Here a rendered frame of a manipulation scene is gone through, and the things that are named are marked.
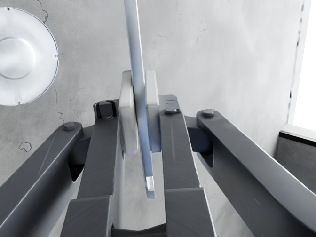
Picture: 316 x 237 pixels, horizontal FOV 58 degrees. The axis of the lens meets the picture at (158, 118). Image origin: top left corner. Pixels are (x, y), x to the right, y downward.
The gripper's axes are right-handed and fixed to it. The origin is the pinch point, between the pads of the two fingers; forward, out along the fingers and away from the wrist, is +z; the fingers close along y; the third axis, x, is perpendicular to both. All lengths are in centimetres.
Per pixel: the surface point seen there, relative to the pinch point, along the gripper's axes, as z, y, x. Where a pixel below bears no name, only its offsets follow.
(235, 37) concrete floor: 227, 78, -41
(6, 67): 68, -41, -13
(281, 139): 328, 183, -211
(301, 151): 307, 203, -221
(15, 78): 69, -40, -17
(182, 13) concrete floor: 175, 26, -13
